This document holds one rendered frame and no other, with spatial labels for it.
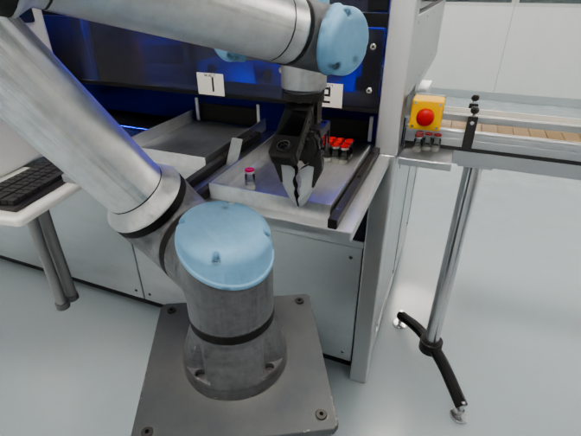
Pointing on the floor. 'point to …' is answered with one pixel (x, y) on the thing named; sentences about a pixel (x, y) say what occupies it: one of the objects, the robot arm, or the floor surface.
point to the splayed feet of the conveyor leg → (437, 365)
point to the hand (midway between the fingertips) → (297, 201)
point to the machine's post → (406, 17)
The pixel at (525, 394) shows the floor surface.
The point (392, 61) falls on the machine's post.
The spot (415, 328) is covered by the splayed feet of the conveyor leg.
